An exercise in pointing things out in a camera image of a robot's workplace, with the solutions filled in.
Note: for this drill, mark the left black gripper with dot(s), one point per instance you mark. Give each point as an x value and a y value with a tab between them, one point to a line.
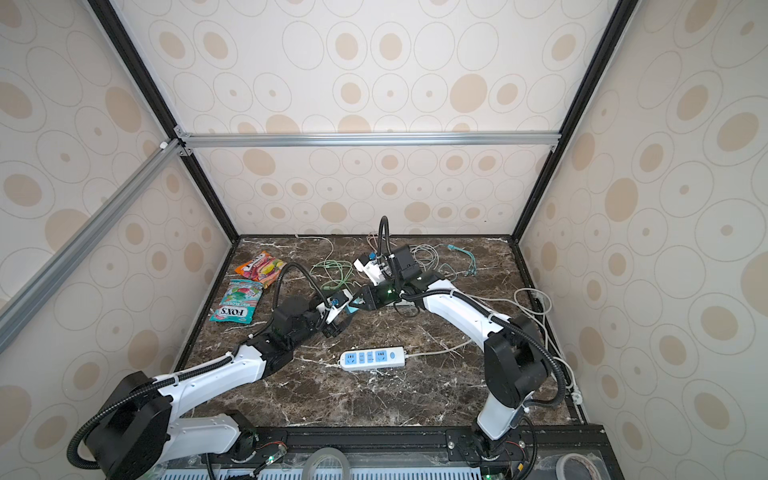
333	329

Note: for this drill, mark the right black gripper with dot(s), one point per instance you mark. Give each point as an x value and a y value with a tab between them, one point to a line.
369	298

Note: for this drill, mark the short blue power strip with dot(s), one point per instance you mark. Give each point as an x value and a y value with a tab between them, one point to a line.
372	359

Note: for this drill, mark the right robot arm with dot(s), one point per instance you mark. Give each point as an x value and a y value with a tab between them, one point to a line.
520	372

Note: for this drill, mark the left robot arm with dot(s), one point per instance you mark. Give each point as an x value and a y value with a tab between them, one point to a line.
144	423

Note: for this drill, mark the orange candy bag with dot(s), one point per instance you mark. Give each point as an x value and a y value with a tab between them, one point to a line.
263	269

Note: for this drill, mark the green Fox's candy bag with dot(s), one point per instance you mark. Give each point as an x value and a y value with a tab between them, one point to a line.
239	302

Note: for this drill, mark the tape roll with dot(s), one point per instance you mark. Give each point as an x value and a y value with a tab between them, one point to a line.
576	466

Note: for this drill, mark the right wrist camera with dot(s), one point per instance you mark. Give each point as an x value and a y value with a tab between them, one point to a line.
374	267

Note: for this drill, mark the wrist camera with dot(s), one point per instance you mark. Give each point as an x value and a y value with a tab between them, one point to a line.
334	305
374	267

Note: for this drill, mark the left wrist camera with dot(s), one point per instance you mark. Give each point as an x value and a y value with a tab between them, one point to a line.
334	305

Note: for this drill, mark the silver aluminium rail back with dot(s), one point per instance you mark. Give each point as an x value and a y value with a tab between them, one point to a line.
359	140

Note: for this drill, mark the silver aluminium rail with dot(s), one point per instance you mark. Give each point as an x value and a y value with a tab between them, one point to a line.
22	308
359	140

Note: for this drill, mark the silver aluminium rail left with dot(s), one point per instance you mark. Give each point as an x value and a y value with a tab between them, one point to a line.
22	308

